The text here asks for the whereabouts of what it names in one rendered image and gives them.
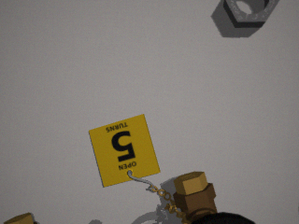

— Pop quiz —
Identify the yellow tag on chain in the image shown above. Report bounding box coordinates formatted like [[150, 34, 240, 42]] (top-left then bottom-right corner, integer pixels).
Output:
[[89, 114, 191, 224]]

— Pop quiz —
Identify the grey hex nut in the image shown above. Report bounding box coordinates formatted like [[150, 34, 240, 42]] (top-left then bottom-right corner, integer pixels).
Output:
[[223, 0, 279, 28]]

